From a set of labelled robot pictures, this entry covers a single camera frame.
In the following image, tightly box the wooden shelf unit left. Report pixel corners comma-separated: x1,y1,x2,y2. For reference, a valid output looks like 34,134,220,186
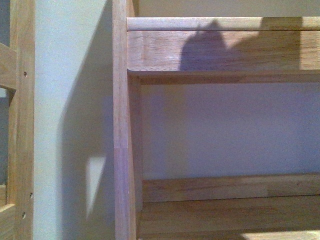
0,0,36,240

